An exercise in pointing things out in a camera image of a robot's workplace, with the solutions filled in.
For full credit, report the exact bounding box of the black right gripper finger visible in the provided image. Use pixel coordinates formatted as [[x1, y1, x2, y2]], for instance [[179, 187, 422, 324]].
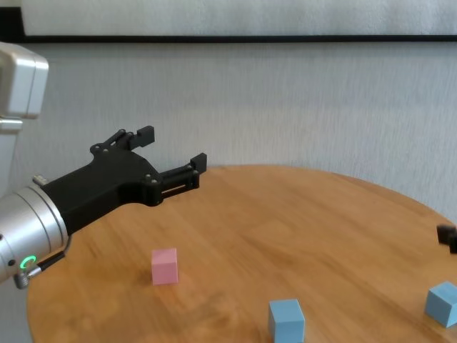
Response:
[[436, 224, 457, 255]]

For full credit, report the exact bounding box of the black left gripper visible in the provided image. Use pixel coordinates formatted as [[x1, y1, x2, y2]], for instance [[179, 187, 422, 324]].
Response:
[[42, 125, 208, 237]]

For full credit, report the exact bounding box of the blue cube block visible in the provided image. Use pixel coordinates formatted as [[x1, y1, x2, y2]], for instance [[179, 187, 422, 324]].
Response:
[[423, 281, 457, 329], [268, 299, 306, 343]]

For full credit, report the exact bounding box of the pink cube block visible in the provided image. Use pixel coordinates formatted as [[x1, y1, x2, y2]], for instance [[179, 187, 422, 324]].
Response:
[[151, 247, 179, 286]]

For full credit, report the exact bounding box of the black wall trim strip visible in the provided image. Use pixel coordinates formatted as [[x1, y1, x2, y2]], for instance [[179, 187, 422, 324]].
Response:
[[0, 6, 457, 44]]

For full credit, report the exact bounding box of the white wall panel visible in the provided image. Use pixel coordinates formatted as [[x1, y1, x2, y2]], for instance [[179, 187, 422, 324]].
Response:
[[21, 0, 457, 36]]

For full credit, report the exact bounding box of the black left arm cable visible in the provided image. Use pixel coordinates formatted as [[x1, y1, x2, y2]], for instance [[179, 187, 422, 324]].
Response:
[[14, 249, 68, 289]]

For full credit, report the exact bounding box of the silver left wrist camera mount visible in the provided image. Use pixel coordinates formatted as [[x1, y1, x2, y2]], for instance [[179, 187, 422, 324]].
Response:
[[0, 41, 50, 199]]

